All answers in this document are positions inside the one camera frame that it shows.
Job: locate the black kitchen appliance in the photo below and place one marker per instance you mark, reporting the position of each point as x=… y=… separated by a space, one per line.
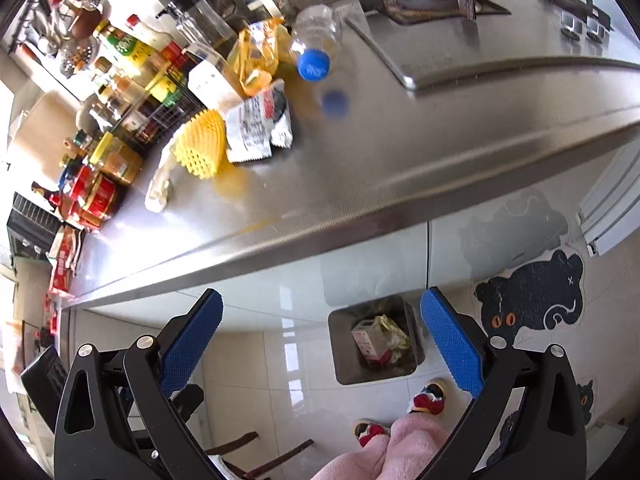
x=30 y=230

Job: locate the red and white packet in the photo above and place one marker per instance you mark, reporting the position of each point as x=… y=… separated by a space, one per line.
x=62 y=265

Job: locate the grey trash bin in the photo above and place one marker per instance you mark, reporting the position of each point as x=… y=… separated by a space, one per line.
x=345 y=360

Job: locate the white and pink carton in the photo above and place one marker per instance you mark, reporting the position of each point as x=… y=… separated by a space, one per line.
x=367 y=342

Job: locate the pink fleece pants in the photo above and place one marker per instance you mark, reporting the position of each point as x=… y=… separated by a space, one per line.
x=400 y=450

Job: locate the green label oil bottle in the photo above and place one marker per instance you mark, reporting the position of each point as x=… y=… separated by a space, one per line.
x=132 y=52

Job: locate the red and white slipper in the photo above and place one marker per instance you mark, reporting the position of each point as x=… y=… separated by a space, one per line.
x=370 y=432
x=427 y=400

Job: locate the clear glass jar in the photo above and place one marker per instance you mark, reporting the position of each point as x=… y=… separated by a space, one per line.
x=200 y=25

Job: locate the black and white packet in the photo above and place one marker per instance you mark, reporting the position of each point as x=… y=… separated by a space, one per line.
x=280 y=110

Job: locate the white aluminium door frame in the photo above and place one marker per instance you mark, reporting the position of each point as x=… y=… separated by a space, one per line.
x=610 y=210

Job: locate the white printed packet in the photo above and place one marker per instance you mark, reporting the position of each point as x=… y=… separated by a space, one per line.
x=247 y=130

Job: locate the pale yellow wrapper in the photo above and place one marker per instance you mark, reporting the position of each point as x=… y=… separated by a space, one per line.
x=392 y=332
x=160 y=187

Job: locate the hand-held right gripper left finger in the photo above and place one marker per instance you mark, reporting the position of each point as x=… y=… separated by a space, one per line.
x=192 y=340

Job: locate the white round appliance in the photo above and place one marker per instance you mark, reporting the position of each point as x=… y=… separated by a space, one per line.
x=45 y=140

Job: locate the yellow lid jar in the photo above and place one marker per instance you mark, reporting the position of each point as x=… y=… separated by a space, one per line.
x=117 y=160

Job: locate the red cap sauce bottle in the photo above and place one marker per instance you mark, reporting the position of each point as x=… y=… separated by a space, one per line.
x=150 y=35

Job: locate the red round tin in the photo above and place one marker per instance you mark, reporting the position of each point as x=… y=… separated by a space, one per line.
x=97 y=197

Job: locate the yellow and clear snack bag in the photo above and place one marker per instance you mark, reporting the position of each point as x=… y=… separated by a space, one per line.
x=260 y=55

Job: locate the clear plastic bottle blue cap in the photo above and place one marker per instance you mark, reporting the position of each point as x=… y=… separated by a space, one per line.
x=315 y=30

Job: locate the black cat shaped mat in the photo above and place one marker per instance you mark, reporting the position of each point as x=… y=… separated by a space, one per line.
x=585 y=400
x=530 y=295

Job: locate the yellow foam fruit net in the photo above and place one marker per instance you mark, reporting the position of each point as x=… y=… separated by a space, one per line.
x=200 y=145

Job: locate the stainless steel gas cooktop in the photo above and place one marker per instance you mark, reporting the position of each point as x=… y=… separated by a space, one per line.
x=500 y=45

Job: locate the white glossy base cabinet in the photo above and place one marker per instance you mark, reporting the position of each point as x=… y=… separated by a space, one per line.
x=280 y=280

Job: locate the black burner grate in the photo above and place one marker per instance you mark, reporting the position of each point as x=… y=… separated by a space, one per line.
x=575 y=5

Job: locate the brown wooden chair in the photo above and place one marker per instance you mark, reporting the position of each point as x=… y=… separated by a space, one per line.
x=235 y=444

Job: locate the white lid jar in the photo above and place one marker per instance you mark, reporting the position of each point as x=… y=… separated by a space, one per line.
x=270 y=5

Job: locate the white paper box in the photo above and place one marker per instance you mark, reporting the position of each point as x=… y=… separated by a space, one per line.
x=210 y=82

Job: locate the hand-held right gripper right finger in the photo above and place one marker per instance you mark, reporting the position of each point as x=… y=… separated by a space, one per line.
x=452 y=345

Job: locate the row of hanging kitchen utensils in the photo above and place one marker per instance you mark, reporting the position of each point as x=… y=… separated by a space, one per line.
x=70 y=25

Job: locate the black box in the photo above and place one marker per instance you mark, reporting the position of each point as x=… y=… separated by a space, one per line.
x=45 y=380

